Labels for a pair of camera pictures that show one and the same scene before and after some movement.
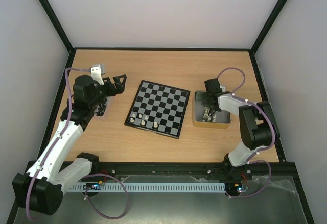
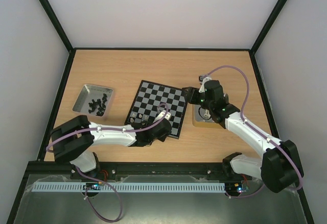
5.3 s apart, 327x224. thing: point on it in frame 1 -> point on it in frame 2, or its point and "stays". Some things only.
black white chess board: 158,108 stays
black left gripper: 120,89 -> 162,139
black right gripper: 210,100 -> 191,95
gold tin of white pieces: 202,117 stays
